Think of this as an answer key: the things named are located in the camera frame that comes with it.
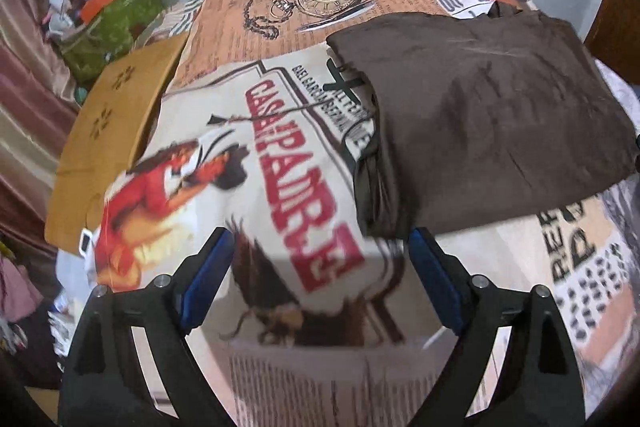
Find dark brown t-shirt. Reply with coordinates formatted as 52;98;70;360
326;11;639;239

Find pink cloth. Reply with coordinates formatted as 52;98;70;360
0;257;43;323

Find newspaper print bed sheet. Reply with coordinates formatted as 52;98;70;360
89;0;639;426

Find striped red beige curtain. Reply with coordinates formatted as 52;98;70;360
1;0;77;256

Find green patterned storage bag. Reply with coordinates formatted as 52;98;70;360
56;0;164;84

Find brown wooden door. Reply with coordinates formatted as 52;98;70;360
585;0;640;86

